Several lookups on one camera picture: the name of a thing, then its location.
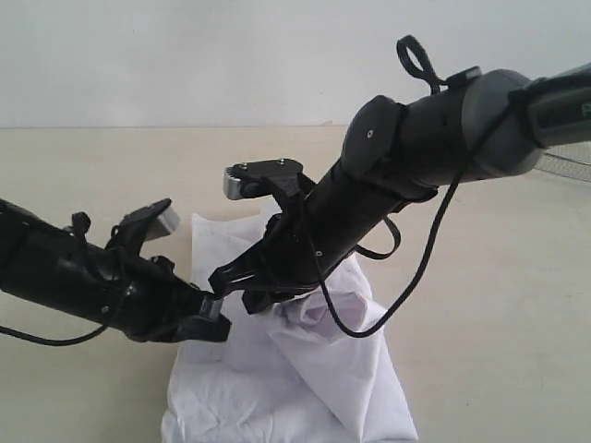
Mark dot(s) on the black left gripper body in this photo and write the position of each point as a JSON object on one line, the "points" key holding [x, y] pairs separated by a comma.
{"points": [[160, 307]]}

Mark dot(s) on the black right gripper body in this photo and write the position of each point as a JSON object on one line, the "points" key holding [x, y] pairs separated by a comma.
{"points": [[294, 251]]}

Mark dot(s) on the white t-shirt red logo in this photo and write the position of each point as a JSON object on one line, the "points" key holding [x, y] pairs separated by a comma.
{"points": [[291, 375]]}

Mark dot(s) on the metal wire mesh basket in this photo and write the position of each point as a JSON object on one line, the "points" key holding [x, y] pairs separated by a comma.
{"points": [[568, 161]]}

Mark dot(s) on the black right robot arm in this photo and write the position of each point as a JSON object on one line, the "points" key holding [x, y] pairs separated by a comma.
{"points": [[484, 126]]}

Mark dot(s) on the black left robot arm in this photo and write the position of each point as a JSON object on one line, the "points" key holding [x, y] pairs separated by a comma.
{"points": [[112, 286]]}

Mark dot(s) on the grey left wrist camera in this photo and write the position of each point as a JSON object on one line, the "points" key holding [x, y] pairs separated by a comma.
{"points": [[145, 224]]}

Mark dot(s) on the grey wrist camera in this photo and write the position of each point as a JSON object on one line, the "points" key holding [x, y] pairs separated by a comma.
{"points": [[278, 177], [145, 224]]}

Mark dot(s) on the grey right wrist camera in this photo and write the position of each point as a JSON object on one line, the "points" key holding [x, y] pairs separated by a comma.
{"points": [[278, 177]]}

